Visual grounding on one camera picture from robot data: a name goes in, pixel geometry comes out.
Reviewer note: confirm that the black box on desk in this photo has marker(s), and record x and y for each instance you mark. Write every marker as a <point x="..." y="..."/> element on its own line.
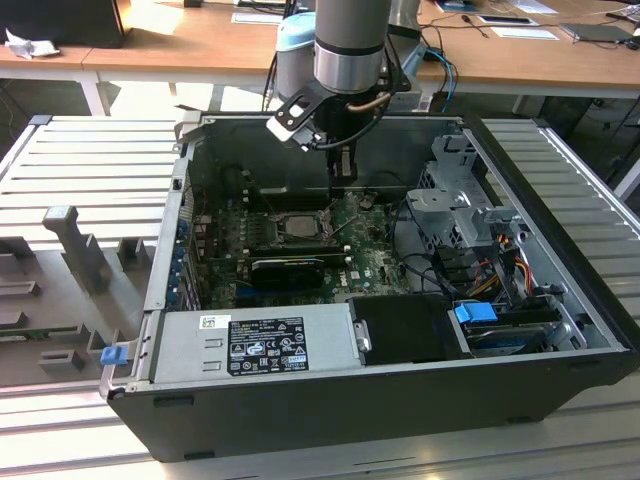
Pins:
<point x="60" y="22"/>

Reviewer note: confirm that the green motherboard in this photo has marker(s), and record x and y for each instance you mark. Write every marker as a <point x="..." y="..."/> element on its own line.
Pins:
<point x="370" y="250"/>

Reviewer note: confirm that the silver square CPU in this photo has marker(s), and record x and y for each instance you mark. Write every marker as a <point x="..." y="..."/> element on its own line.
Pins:
<point x="303" y="226"/>

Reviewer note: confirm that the CPU socket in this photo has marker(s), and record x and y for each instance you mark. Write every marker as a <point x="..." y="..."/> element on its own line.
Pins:
<point x="278" y="229"/>

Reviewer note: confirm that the grey power supply unit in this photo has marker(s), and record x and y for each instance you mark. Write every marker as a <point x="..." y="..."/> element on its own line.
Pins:
<point x="190" y="345"/>

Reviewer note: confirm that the hard disk in blue carrier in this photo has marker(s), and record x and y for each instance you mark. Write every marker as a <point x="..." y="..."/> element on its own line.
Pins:
<point x="475" y="315"/>

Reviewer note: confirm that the green RAM stick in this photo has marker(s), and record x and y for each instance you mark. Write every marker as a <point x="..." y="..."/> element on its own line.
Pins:
<point x="25" y="334"/>

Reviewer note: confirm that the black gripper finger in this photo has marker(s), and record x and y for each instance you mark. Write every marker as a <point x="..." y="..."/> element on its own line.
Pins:
<point x="342" y="167"/>

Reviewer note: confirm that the black open PC case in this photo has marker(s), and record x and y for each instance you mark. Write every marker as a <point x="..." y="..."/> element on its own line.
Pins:
<point x="300" y="420"/>

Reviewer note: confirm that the blue case latch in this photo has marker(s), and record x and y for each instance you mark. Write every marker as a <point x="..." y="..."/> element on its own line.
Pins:
<point x="113" y="356"/>

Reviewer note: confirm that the round coin battery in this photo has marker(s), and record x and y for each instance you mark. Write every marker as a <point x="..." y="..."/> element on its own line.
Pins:
<point x="367" y="202"/>

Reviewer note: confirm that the black RAM slot bank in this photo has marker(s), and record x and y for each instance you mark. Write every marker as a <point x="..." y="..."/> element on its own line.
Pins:
<point x="300" y="251"/>
<point x="295" y="199"/>

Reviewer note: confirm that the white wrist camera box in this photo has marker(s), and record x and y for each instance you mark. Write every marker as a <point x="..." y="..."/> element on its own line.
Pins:
<point x="290" y="125"/>

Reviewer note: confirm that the crumpled white paper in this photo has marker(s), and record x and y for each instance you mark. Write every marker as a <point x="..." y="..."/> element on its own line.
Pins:
<point x="30" y="46"/>

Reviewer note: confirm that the wooden desk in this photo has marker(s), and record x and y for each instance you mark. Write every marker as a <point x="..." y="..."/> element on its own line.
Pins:
<point x="200" y="45"/>

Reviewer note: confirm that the black graphics card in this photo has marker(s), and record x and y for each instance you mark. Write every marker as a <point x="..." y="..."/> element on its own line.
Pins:
<point x="287" y="274"/>

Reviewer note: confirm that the grey metal drive cage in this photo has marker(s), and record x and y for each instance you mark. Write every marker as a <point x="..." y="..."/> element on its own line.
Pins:
<point x="450" y="205"/>

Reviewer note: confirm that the grey parts rack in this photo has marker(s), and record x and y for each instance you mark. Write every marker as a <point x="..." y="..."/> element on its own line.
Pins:
<point x="60" y="300"/>

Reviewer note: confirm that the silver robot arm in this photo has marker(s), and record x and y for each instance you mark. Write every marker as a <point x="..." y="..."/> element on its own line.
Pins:
<point x="350" y="30"/>

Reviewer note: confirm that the dark flat laptop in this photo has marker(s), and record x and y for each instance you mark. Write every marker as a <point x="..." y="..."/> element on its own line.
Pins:
<point x="595" y="32"/>

